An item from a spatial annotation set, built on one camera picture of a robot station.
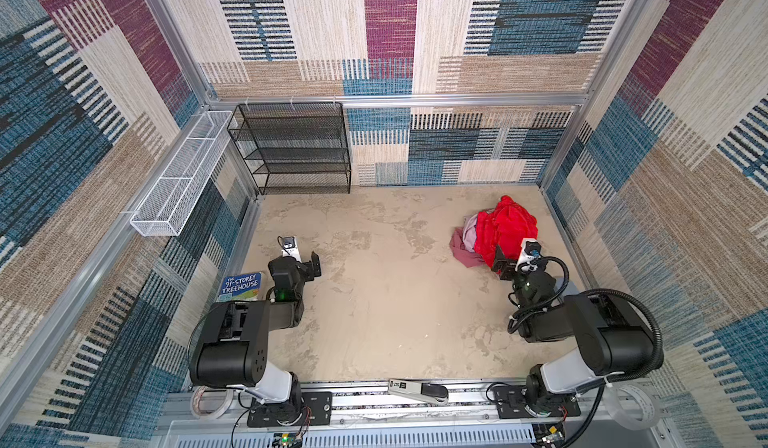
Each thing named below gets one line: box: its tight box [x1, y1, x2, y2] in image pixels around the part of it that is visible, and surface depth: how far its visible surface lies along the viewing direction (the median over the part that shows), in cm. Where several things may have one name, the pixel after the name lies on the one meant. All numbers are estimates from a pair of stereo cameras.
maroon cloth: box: [450, 226, 484, 268], surface depth 101 cm
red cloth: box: [474, 195, 538, 274], surface depth 98 cm
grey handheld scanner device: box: [388, 378, 449, 405], surface depth 75 cm
